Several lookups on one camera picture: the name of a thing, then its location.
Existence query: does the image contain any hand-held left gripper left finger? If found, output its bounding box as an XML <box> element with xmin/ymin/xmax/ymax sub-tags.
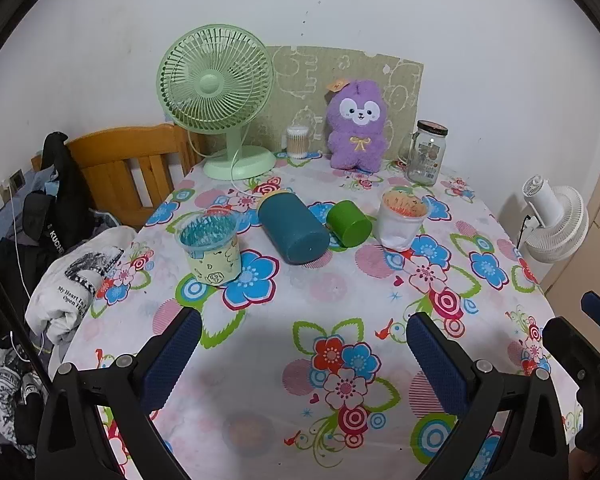
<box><xmin>35</xmin><ymin>306</ymin><xmax>203</xmax><ymax>480</ymax></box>

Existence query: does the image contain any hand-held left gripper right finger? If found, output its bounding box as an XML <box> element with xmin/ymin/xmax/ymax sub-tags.
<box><xmin>406</xmin><ymin>311</ymin><xmax>570</xmax><ymax>480</ymax></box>

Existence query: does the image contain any pale green cup blue inside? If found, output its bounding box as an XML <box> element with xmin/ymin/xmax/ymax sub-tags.
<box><xmin>179</xmin><ymin>212</ymin><xmax>242</xmax><ymax>285</ymax></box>

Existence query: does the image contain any white cup orange inside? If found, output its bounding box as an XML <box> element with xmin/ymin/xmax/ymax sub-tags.
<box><xmin>377</xmin><ymin>186</ymin><xmax>431</xmax><ymax>252</ymax></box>

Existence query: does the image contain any teal cup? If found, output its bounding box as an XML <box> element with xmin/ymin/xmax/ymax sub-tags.
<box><xmin>257</xmin><ymin>187</ymin><xmax>330</xmax><ymax>266</ymax></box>

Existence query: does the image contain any white standing fan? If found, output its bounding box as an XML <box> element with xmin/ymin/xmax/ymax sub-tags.
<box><xmin>522</xmin><ymin>175</ymin><xmax>590</xmax><ymax>262</ymax></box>

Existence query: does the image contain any white printed t-shirt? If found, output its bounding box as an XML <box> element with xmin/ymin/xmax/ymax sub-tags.
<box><xmin>25</xmin><ymin>226</ymin><xmax>138</xmax><ymax>346</ymax></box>

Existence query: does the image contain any floral tablecloth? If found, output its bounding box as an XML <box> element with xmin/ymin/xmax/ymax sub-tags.
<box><xmin>60</xmin><ymin>152</ymin><xmax>586</xmax><ymax>480</ymax></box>

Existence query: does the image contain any pile of printed clothes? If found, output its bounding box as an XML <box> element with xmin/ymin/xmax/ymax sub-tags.
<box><xmin>0</xmin><ymin>340</ymin><xmax>51</xmax><ymax>461</ymax></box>

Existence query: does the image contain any dark cloth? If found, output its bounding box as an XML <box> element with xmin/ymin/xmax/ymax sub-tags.
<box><xmin>0</xmin><ymin>230</ymin><xmax>48</xmax><ymax>346</ymax></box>

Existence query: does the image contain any black clothes pile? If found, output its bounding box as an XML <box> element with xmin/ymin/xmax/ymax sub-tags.
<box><xmin>22</xmin><ymin>132</ymin><xmax>98</xmax><ymax>261</ymax></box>

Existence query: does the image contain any glass jar with lid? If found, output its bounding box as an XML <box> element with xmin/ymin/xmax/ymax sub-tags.
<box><xmin>397</xmin><ymin>120</ymin><xmax>449</xmax><ymax>184</ymax></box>

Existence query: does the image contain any purple plush toy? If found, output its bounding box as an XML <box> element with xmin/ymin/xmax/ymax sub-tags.
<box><xmin>325</xmin><ymin>78</ymin><xmax>395</xmax><ymax>171</ymax></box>

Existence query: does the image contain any cotton swab container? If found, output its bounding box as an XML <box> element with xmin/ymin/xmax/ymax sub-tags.
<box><xmin>286</xmin><ymin>124</ymin><xmax>311</xmax><ymax>160</ymax></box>

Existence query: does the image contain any green desk fan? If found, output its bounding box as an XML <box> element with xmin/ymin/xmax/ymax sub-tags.
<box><xmin>156</xmin><ymin>25</ymin><xmax>277</xmax><ymax>181</ymax></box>

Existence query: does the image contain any beige patterned board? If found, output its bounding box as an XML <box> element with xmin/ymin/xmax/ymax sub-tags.
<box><xmin>252</xmin><ymin>45</ymin><xmax>425</xmax><ymax>161</ymax></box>

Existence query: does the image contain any white cable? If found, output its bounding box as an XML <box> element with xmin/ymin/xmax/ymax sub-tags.
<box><xmin>7</xmin><ymin>184</ymin><xmax>23</xmax><ymax>286</ymax></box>

